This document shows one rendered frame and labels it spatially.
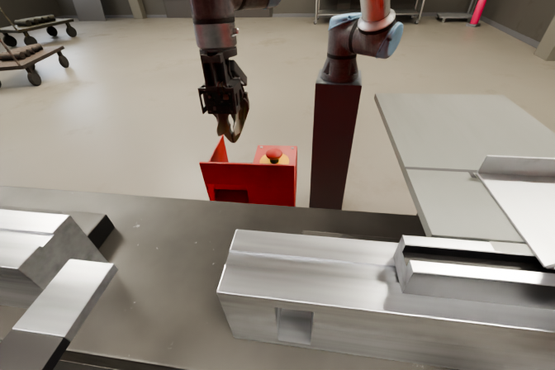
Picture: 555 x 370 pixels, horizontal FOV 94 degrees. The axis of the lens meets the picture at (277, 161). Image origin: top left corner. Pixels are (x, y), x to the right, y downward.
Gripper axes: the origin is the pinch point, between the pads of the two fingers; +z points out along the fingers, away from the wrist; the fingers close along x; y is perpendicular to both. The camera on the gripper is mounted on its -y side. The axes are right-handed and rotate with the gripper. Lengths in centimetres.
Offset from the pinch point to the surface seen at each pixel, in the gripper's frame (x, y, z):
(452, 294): 28, 43, -10
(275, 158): 10.4, 3.4, 3.7
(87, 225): -10.9, 33.0, -3.7
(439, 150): 31.4, 28.6, -13.7
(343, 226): 22.7, 28.3, -1.1
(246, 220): 9.1, 28.2, -1.2
